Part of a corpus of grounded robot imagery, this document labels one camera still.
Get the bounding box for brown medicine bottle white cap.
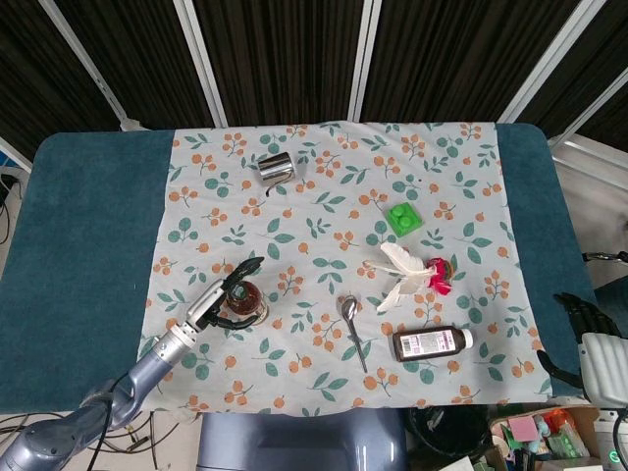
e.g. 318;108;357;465
392;325;475;364

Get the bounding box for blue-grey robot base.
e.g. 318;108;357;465
197;409;409;471

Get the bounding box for black waste bin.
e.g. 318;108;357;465
404;405;495;463

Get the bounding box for brown tea plastic bottle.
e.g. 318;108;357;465
223;280;270;326

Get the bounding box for black cables beside table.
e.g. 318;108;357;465
0;166;24;246

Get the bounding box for floral print tablecloth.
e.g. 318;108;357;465
131;120;553;416

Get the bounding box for shiny steel cup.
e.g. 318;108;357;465
256;151;296;193

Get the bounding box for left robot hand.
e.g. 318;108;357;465
183;256;266;332

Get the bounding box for cardboard box of clutter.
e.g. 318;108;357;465
470;404;605;471

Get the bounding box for teal table cover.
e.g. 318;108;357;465
0;122;601;414

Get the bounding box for dark folding screen panel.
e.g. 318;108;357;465
51;0;220;132
193;0;367;127
360;0;583;124
0;0;122;161
514;0;628;153

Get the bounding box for green toy building block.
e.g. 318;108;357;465
385;201;424;239

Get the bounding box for metal spoon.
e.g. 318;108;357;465
339;295;369;374

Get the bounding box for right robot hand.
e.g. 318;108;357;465
537;292;628;406

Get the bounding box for black metal frame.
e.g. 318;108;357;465
581;249;628;266

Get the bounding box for pink sticky note pad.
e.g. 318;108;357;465
506;416;540;444

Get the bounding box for white feather red toy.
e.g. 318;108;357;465
363;241;455;313

